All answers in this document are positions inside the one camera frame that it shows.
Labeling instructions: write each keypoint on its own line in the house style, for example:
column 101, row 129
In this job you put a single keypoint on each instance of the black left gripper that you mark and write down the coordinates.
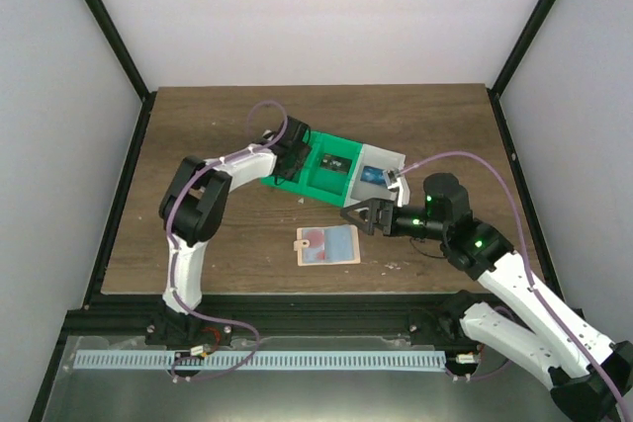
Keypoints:
column 301, row 152

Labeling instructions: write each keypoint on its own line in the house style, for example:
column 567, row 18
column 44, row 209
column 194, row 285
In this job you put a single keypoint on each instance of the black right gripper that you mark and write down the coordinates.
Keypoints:
column 377, row 207

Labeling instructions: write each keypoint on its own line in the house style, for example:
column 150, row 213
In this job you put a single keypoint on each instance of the beige leather card holder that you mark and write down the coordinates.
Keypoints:
column 342, row 246

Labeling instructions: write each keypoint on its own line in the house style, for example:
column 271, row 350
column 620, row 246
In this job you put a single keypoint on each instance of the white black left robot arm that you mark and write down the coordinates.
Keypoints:
column 194, row 204

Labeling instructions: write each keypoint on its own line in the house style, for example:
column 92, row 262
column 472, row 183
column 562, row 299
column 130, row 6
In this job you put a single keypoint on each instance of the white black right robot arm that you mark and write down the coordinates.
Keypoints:
column 586, row 373

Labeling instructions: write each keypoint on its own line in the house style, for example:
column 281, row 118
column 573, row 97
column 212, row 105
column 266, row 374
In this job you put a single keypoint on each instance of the blue VIP credit card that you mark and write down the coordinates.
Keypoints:
column 373, row 175

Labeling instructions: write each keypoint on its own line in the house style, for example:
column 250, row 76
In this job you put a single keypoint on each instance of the black VIP credit card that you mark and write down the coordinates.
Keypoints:
column 335, row 163

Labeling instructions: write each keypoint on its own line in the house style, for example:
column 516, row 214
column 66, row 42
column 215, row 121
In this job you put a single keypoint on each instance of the white plastic bin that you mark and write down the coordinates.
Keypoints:
column 381, row 158

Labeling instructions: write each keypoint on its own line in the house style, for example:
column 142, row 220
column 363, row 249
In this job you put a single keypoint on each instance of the left green plastic bin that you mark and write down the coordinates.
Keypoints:
column 299, row 184

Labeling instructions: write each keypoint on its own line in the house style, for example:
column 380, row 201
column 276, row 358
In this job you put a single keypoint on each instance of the green plastic bin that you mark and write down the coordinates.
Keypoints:
column 327, row 186
column 299, row 184

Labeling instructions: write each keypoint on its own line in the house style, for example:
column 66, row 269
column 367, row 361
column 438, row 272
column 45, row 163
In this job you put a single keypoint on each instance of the middle green plastic bin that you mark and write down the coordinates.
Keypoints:
column 327, row 186

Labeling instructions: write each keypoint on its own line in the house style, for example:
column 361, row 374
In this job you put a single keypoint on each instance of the metal sheet front plate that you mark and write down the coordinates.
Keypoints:
column 499, row 393

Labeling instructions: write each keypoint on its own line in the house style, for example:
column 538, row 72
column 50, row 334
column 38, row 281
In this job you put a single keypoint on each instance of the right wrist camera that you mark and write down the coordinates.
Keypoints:
column 396, row 183

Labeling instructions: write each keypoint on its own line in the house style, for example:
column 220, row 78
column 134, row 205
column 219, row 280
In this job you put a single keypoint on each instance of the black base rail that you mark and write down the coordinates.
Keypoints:
column 390, row 315

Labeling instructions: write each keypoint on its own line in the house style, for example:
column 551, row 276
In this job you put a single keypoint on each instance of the light blue slotted cable duct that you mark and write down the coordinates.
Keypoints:
column 162, row 360

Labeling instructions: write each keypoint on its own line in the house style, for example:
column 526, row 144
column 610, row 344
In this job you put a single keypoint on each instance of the black left frame post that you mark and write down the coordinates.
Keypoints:
column 116, row 43

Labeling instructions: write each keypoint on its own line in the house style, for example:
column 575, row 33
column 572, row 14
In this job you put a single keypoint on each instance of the black frame post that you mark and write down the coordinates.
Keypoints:
column 527, row 36
column 116, row 43

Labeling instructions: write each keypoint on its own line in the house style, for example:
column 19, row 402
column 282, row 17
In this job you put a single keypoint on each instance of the black right frame post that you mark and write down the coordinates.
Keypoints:
column 527, row 36

